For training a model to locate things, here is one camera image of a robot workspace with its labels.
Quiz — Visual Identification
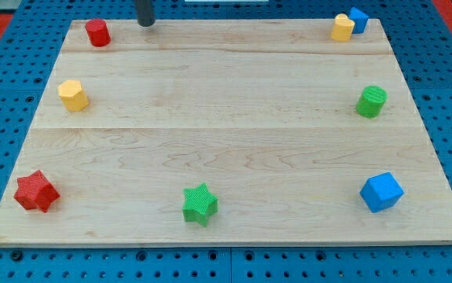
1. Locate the wooden board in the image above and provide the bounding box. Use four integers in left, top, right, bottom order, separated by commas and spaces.
0, 19, 452, 248

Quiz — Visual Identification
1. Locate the yellow hexagon block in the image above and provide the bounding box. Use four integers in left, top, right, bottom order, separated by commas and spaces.
57, 80, 89, 112

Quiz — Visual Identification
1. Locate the yellow heart block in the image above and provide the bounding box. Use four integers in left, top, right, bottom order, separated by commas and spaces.
331, 13, 355, 42

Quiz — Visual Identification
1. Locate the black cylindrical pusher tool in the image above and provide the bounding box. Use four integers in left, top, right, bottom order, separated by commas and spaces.
136, 0, 156, 28

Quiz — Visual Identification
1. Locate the blue cube block front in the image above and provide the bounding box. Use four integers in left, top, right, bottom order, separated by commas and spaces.
360, 172, 404, 213

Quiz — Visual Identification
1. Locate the red cylinder block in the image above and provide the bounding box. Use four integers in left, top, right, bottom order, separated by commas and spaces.
85, 19, 111, 47

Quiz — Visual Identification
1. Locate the green cylinder block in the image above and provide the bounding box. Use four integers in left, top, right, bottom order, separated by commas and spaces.
355, 86, 388, 118

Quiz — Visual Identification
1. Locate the blue block back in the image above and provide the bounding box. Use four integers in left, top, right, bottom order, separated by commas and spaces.
348, 7, 369, 34

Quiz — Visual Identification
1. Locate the green star block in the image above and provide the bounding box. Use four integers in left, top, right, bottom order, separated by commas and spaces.
182, 183, 219, 227

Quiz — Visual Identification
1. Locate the red star block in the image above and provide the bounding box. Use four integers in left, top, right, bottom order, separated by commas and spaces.
13, 170, 61, 213

